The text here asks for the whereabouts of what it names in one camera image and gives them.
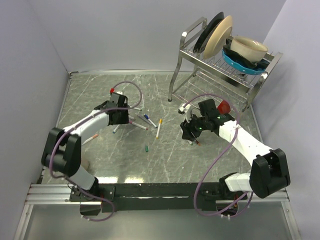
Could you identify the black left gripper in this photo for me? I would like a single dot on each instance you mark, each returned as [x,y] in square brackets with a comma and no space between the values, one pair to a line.
[124,119]

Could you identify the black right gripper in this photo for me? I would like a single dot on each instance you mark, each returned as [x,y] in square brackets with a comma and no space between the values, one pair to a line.
[187,127]

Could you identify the yellow cap marker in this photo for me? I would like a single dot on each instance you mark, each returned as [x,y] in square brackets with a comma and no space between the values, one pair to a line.
[159,128]

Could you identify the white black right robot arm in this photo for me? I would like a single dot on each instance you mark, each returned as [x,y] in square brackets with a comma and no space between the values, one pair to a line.
[269,168]

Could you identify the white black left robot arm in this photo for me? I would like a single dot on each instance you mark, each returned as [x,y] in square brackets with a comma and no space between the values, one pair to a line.
[65,145]

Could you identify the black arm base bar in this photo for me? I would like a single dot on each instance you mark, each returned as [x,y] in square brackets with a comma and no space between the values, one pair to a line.
[165,196]

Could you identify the pink cap marker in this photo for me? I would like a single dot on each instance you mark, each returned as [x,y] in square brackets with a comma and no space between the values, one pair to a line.
[138,125]

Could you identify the salmon cap marker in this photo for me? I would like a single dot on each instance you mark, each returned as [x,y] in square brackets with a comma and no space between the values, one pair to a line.
[90,139]

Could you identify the red bowl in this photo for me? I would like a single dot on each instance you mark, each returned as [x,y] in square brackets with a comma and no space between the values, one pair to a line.
[224,107]

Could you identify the stainless steel dish rack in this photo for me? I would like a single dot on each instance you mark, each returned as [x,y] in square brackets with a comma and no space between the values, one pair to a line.
[240,86]

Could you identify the blue polka dot bowl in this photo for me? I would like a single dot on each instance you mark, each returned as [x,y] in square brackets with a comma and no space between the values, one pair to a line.
[240,68]

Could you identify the black plate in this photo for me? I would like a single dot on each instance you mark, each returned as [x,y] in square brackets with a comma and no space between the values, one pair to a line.
[204,37]

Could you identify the beige plate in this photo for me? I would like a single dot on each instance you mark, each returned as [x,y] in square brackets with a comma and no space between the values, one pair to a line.
[218,37]

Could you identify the cream ceramic bowl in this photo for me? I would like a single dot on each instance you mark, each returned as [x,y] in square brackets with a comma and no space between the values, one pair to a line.
[248,48]

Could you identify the black dish under bowl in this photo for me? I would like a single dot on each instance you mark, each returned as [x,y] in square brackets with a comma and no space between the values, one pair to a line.
[236,57]

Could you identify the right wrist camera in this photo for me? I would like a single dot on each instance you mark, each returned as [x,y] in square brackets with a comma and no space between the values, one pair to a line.
[184,109]

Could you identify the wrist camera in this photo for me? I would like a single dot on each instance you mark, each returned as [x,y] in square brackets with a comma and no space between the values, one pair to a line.
[116,95]
[184,109]

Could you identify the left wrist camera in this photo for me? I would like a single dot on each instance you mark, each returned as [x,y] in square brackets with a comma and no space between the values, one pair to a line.
[116,95]

